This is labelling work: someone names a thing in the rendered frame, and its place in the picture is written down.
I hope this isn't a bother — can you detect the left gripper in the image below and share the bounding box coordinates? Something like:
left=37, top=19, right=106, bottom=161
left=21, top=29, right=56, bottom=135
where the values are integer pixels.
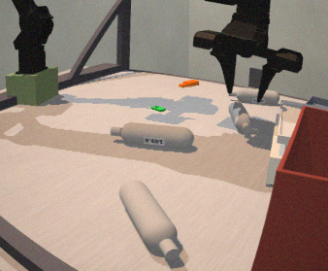
left=193, top=7, right=303, bottom=102

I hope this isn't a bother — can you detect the red open box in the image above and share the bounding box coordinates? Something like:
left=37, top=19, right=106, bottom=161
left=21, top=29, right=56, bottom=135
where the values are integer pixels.
left=250, top=106, right=328, bottom=271

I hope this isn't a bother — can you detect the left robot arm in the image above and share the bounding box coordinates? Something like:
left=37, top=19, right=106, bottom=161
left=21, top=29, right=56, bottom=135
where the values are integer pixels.
left=205, top=0, right=271, bottom=58

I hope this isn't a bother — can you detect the white gas cylinder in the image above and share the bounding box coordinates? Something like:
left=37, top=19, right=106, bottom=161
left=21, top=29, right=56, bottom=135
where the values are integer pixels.
left=119, top=180, right=180, bottom=260

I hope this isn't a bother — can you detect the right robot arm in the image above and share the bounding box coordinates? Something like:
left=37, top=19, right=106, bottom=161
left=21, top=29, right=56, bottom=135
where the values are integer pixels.
left=12, top=0, right=53, bottom=74

